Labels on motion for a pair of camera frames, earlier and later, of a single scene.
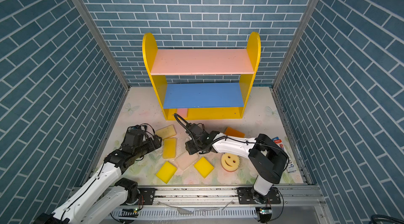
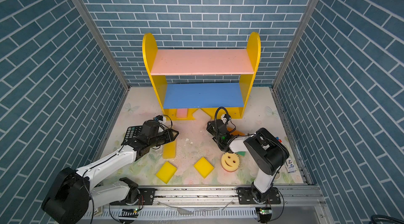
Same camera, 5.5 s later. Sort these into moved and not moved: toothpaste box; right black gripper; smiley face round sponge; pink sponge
Moved: right black gripper
Not moved: pink sponge; toothpaste box; smiley face round sponge
